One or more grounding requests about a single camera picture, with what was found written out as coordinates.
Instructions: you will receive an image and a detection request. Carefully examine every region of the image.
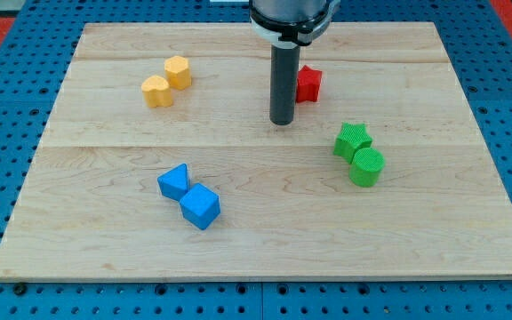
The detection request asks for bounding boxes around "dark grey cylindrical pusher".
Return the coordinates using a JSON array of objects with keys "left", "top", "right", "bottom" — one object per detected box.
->
[{"left": 269, "top": 46, "right": 300, "bottom": 125}]

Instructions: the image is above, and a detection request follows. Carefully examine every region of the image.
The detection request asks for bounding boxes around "red star block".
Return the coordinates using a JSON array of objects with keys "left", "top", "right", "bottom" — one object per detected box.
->
[{"left": 296, "top": 65, "right": 323, "bottom": 103}]

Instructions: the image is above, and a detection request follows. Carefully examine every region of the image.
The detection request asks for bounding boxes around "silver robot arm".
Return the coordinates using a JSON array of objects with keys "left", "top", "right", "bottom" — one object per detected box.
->
[{"left": 249, "top": 0, "right": 340, "bottom": 125}]

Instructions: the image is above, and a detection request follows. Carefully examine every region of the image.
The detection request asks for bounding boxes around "green star block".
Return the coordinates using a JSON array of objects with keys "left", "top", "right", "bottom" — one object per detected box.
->
[{"left": 333, "top": 123, "right": 372, "bottom": 164}]

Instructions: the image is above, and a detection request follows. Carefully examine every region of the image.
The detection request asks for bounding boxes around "blue cube block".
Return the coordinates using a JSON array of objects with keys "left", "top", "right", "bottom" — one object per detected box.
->
[{"left": 180, "top": 183, "right": 220, "bottom": 230}]

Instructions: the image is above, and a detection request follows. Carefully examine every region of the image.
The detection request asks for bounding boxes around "yellow hexagon block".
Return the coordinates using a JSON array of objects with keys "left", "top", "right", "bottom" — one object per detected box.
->
[{"left": 164, "top": 56, "right": 192, "bottom": 90}]

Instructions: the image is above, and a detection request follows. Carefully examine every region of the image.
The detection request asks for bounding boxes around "green cylinder block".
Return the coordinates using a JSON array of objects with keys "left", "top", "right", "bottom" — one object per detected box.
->
[{"left": 348, "top": 148, "right": 386, "bottom": 188}]

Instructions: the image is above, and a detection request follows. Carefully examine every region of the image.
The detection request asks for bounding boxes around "yellow heart block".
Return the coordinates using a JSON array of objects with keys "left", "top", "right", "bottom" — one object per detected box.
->
[{"left": 140, "top": 75, "right": 173, "bottom": 108}]

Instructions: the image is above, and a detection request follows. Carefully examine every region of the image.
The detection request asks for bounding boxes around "light wooden board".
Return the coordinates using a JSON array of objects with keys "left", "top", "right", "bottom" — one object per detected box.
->
[{"left": 0, "top": 22, "right": 512, "bottom": 283}]

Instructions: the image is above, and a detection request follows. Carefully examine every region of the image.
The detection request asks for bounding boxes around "blue triangle block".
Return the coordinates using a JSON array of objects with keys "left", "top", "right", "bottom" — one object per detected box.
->
[{"left": 157, "top": 164, "right": 189, "bottom": 202}]

